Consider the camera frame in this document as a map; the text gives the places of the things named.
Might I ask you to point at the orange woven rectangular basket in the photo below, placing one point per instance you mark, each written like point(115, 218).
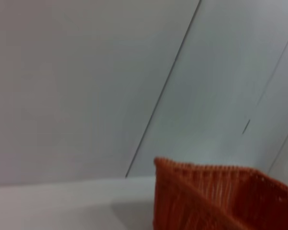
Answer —
point(206, 198)

